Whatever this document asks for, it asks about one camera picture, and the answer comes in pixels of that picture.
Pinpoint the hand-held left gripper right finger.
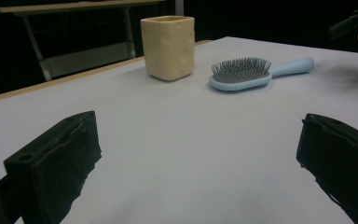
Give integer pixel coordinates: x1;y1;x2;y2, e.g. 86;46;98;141
296;113;358;224

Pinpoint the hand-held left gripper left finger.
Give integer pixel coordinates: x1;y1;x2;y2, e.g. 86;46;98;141
3;110;103;224

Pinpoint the light blue hairbrush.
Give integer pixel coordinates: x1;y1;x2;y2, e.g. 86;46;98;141
209;56;315;92

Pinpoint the cream square holder cup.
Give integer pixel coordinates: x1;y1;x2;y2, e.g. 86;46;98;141
140;15;196;82

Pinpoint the metal frame side table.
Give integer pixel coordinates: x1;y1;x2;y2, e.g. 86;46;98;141
0;0;185;82

